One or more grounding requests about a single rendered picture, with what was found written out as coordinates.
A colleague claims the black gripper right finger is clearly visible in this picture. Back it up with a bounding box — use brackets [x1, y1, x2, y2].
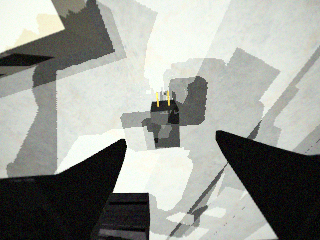
[215, 130, 320, 239]

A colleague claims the black two-prong plug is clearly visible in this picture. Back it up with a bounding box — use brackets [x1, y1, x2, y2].
[150, 90, 180, 149]

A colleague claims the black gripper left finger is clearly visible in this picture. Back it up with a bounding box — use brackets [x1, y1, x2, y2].
[0, 138, 127, 240]

